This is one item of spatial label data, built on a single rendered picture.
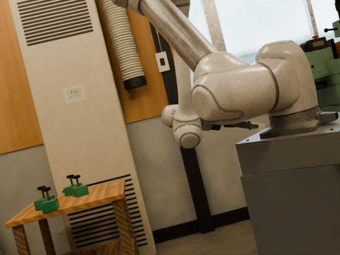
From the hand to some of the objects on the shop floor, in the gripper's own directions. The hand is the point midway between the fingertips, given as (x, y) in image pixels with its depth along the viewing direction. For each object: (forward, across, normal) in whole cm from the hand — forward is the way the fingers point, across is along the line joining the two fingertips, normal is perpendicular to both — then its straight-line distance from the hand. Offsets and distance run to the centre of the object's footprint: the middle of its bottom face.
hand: (257, 126), depth 209 cm
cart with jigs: (-60, +65, +98) cm, 131 cm away
